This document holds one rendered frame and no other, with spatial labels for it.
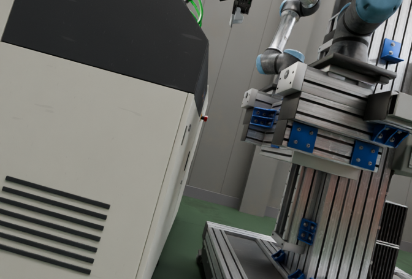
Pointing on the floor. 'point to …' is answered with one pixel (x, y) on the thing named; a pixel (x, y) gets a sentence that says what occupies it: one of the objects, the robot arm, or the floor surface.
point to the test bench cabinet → (82, 167)
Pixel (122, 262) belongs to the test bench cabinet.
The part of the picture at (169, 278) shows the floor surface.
